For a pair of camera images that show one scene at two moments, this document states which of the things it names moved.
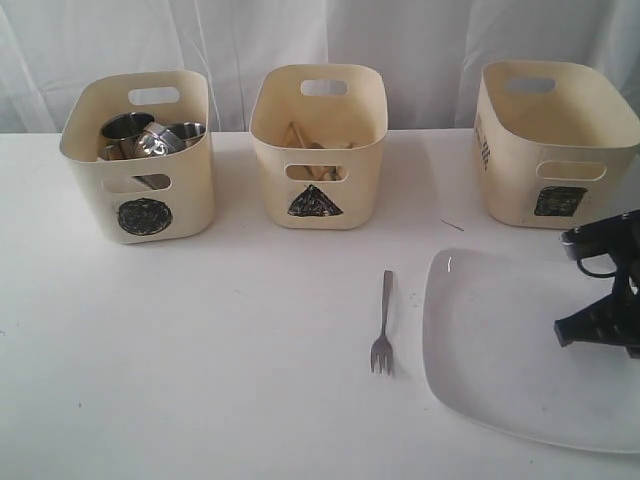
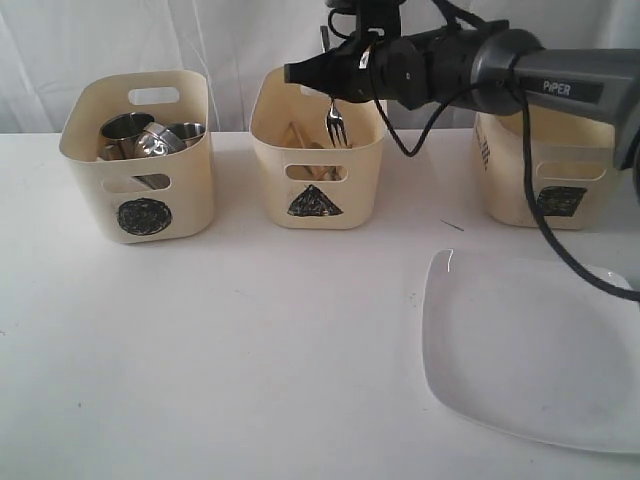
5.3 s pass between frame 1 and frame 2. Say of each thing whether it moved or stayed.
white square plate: stayed
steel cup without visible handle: stayed
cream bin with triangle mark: stayed
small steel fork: moved
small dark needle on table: stayed
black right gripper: moved
